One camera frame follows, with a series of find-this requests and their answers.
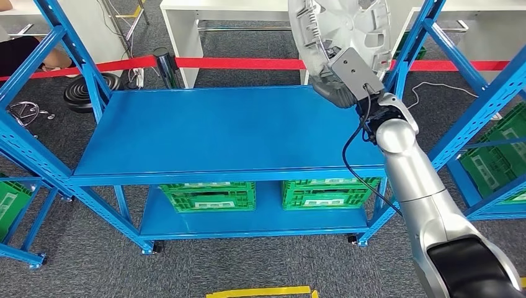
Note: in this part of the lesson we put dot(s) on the chrome chair base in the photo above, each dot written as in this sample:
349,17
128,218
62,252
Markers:
24,113

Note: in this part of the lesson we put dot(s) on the red barrier belt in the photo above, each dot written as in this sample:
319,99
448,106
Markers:
123,64
246,63

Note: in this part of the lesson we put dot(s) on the wrist camera with black bracket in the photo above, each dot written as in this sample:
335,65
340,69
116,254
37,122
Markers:
357,74

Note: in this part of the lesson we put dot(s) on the black stanchion post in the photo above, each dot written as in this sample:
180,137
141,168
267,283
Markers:
166,68

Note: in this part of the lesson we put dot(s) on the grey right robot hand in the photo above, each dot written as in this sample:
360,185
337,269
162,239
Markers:
337,96

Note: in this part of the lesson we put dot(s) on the person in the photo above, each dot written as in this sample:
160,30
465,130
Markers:
16,53

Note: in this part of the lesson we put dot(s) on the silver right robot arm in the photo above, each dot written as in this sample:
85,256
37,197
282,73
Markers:
407,164

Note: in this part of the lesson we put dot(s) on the blue metal shelf rack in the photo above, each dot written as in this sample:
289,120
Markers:
456,172
205,131
24,256

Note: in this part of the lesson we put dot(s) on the black ribbed round base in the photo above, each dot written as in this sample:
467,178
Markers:
92,93

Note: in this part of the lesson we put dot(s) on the white table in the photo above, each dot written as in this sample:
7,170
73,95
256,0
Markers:
226,5
102,41
493,41

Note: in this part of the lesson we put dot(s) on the silver plastic hubcap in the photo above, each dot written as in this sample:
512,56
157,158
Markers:
353,24

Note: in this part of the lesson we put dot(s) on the chrome tube frame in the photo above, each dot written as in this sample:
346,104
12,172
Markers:
133,28

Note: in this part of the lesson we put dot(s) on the white power strip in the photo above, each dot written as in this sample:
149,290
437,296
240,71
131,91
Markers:
138,78

